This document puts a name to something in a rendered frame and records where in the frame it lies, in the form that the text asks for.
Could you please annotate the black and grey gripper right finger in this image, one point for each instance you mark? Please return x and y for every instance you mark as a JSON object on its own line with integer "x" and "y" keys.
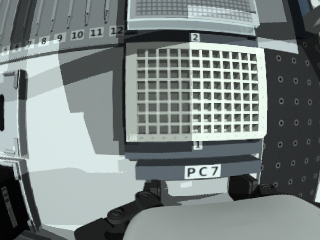
{"x": 246, "y": 187}

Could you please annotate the dark grey perforated base plate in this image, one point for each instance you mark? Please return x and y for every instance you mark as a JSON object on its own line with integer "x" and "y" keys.
{"x": 291, "y": 147}

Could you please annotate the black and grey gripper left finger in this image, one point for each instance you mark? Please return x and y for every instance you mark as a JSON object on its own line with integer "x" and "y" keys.
{"x": 113, "y": 227}

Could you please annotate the white well plate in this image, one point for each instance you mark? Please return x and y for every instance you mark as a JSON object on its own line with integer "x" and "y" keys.
{"x": 157, "y": 64}
{"x": 223, "y": 16}

